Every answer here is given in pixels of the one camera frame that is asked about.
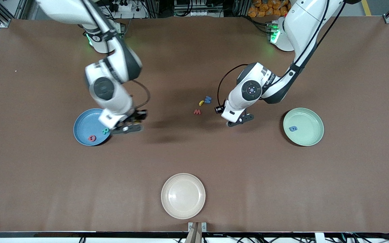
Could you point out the white power strip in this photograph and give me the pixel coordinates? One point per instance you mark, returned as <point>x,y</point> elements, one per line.
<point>137,13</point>

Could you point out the red foam letter Q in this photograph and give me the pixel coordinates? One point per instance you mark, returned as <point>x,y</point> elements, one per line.
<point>89,138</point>

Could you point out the blue foam letter W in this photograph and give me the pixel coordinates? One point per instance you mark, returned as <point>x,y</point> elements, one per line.
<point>208,100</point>

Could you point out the red foam letter w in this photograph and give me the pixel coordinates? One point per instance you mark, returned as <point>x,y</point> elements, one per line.
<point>197,112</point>

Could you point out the base connector box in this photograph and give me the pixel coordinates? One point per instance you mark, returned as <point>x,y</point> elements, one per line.
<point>271,30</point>
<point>120,32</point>

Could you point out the blue plate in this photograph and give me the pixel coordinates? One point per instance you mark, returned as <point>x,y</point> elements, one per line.
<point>84,125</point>

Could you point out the blue foam letter g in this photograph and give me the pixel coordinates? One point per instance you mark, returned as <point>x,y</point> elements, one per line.
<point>293,129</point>

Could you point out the metal bracket with wooden stick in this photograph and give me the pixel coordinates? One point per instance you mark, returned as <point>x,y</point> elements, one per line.
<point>197,233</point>

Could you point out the teal foam letter R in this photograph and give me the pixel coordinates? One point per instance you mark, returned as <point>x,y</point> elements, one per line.
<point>105,131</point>

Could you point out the bag of orange objects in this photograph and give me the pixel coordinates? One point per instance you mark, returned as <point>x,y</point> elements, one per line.
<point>262,10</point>

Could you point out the left base connector box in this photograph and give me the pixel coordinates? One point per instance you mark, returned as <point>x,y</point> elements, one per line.
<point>271,30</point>

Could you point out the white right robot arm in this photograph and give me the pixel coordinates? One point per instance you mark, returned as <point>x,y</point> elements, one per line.
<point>62,8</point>

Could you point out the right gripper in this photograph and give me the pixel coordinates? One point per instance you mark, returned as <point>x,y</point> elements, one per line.
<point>139,115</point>

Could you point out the beige plate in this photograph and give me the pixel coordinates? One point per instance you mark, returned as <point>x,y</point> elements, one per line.
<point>183,195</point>

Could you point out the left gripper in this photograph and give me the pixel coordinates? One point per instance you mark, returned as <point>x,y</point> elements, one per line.
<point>218,109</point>

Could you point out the small white socket strip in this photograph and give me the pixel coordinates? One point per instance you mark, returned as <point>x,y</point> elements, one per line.
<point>199,13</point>

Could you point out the right base connector box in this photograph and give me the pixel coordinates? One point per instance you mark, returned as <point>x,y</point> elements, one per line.
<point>120,32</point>

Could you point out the green plate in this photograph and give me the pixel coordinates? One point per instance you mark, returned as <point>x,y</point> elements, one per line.
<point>307,133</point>

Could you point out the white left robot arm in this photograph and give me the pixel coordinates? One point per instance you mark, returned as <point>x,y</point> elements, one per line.
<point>302,20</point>

